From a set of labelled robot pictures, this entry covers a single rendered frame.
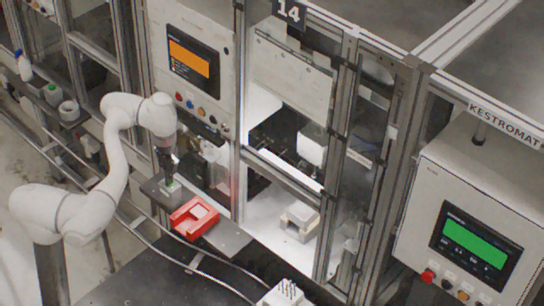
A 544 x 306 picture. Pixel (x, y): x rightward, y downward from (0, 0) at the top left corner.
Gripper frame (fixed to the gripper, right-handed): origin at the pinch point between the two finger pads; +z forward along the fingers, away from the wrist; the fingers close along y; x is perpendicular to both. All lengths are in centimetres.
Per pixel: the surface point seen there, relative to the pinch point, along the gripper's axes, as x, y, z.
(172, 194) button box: 1.8, -3.8, 5.6
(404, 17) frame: -31, -72, -94
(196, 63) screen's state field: -7, -12, -59
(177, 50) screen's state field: -7, -2, -59
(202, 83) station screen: -7, -14, -51
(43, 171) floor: -9, 141, 107
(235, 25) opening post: -12, -26, -78
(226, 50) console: -10, -23, -68
